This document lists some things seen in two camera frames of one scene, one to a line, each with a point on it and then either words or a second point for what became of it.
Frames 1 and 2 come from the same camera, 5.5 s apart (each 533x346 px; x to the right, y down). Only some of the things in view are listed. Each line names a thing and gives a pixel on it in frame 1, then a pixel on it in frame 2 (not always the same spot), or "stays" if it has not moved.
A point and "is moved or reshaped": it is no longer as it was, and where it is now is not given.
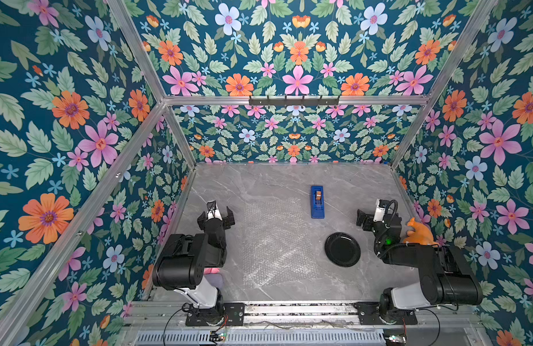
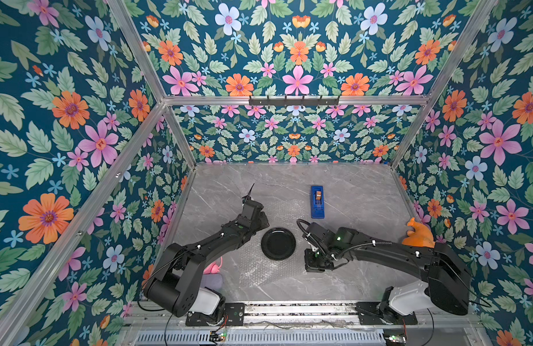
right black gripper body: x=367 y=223 → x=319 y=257
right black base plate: x=369 y=314 stays
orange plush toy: x=420 y=234 stays
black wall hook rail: x=294 y=101 stays
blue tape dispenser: x=317 y=202 stays
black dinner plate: x=342 y=249 is moved or reshaped
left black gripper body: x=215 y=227 → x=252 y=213
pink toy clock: x=209 y=270 stays
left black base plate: x=227 y=314 stays
